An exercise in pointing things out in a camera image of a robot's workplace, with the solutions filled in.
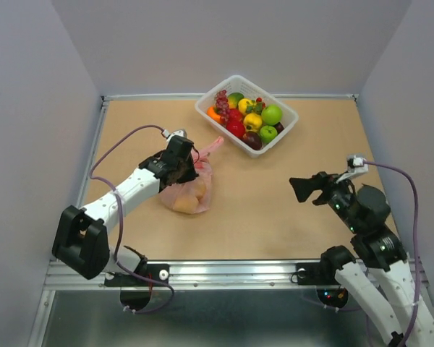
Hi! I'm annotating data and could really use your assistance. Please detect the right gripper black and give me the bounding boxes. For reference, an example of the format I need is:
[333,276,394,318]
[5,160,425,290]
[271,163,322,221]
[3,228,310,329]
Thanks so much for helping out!
[287,169,362,233]

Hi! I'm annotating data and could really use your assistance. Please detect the pink plastic bag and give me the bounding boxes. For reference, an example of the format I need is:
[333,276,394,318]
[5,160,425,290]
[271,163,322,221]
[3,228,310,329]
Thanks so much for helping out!
[159,137,224,215]

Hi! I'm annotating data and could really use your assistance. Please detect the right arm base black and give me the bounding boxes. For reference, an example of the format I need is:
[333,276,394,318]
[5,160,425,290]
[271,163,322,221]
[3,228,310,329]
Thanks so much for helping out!
[290,262,349,309]

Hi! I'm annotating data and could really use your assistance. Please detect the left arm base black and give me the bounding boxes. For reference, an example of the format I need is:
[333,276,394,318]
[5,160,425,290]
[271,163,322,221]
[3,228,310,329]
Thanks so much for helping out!
[103,263,175,314]

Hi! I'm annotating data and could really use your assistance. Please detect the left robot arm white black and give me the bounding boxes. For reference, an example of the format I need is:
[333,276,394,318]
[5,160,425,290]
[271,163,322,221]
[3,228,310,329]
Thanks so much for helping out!
[51,134,198,285]

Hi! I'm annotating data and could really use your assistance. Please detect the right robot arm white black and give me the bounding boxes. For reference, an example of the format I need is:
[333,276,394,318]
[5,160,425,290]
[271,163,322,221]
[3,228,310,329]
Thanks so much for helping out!
[289,171,434,346]

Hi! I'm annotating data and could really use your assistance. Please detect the orange fruit inside bag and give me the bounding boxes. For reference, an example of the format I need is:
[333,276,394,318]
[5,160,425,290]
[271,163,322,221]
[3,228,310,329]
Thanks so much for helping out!
[172,180,207,214]

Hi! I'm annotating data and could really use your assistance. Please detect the orange tangerine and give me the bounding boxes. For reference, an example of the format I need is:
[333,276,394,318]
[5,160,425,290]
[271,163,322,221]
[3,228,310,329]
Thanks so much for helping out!
[206,106,224,125]

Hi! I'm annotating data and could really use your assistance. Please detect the small dark plum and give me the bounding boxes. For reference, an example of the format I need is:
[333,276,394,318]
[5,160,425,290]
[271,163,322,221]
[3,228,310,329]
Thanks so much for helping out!
[273,122,284,134]

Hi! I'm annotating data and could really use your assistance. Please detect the small green apple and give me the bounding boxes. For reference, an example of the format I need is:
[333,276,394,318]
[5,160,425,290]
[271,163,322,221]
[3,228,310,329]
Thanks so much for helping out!
[259,125,278,144]

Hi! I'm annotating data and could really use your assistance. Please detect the red apple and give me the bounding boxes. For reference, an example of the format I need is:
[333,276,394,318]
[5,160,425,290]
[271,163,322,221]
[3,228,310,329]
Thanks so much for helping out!
[226,120,246,139]

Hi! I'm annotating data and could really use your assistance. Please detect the dark purple plum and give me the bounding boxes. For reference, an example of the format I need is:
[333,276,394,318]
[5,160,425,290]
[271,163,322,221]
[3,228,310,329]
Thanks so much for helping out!
[242,131,263,150]

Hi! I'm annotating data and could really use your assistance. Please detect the purple grape bunch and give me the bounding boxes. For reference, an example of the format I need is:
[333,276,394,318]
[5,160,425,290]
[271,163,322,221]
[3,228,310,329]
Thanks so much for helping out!
[214,90,229,125]

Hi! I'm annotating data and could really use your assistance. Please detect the red strawberry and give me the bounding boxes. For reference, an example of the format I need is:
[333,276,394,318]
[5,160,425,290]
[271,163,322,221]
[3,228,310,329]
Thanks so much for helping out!
[229,108,244,122]

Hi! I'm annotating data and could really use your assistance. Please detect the large green apple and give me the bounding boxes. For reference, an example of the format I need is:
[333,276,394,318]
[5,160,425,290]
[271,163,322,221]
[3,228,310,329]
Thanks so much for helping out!
[261,105,283,126]

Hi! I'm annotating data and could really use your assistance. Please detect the white plastic basket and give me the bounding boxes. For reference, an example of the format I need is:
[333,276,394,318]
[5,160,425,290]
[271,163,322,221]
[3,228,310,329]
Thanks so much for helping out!
[195,75,299,158]

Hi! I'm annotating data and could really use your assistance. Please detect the yellow bell pepper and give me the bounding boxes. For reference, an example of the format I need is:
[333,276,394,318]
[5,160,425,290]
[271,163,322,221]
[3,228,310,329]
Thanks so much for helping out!
[243,113,263,132]

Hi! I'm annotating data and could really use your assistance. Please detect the green yellow mango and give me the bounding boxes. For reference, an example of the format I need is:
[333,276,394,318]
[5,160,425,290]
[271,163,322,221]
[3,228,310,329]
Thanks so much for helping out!
[227,92,244,109]

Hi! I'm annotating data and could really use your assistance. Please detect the red cherries with leaves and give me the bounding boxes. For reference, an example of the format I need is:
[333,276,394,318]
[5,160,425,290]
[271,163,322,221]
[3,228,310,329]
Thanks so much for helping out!
[245,98,265,114]

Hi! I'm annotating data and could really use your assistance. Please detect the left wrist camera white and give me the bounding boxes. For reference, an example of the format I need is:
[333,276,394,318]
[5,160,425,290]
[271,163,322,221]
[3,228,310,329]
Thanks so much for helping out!
[161,129,187,143]

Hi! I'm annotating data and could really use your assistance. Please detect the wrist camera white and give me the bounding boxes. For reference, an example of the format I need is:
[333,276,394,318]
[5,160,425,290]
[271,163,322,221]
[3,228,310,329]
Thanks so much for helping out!
[161,129,187,143]
[336,154,369,183]

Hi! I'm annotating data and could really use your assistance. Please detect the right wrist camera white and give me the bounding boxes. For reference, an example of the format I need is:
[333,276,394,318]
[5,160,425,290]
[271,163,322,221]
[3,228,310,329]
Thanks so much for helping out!
[336,154,369,183]

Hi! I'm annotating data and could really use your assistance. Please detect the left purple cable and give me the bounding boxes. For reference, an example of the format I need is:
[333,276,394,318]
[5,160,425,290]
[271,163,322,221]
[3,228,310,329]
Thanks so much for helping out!
[89,124,175,314]

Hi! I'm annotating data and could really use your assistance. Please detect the purple cable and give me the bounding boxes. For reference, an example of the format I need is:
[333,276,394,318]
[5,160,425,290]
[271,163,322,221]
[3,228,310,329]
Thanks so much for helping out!
[363,161,420,347]
[89,124,175,314]

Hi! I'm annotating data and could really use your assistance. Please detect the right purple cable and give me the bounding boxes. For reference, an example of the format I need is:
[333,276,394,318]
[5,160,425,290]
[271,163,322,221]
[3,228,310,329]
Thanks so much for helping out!
[363,161,420,347]

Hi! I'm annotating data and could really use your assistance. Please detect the aluminium front rail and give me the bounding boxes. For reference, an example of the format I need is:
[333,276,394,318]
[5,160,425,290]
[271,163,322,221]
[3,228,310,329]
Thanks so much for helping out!
[43,260,318,291]

